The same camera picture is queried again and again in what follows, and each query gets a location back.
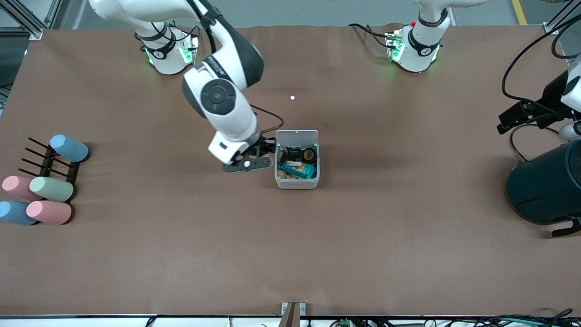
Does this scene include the white square lidded bin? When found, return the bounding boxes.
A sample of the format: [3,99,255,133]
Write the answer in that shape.
[275,129,320,190]

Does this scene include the teal snack wrapper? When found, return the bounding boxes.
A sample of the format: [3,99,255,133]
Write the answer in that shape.
[278,163,317,179]

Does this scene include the blue plastic cup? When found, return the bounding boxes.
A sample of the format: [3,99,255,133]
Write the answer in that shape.
[49,134,90,163]
[0,201,39,226]

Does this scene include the green plastic cup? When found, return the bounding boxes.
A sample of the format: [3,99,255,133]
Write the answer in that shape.
[29,176,74,203]

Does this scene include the black cup rack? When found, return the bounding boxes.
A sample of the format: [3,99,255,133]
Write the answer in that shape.
[18,137,81,203]

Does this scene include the pink plastic cup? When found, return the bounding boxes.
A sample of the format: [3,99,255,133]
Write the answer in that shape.
[26,200,73,225]
[1,175,44,201]

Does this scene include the black kettle power cable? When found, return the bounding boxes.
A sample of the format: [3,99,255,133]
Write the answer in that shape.
[509,124,566,162]

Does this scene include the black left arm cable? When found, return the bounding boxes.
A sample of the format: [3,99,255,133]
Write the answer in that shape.
[501,14,581,109]

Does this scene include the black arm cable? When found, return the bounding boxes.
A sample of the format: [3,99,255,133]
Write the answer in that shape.
[188,0,285,136]
[501,14,581,109]

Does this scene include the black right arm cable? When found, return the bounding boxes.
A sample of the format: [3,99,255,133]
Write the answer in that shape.
[188,0,285,136]

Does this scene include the aluminium frame profile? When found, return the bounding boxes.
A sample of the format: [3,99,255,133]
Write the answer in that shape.
[0,0,46,40]
[542,0,573,36]

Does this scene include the black right base cables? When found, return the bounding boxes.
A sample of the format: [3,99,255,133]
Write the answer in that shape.
[168,20,202,50]

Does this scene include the black base cables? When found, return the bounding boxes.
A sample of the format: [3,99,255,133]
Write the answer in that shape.
[349,23,395,48]
[168,20,202,50]

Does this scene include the metal table edge bracket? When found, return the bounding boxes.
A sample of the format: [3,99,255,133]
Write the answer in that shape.
[281,302,306,327]

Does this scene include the black left base cables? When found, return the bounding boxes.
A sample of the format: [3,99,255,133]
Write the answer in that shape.
[349,23,395,48]

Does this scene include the black cable bundle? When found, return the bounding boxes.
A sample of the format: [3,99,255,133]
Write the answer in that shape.
[472,309,581,327]

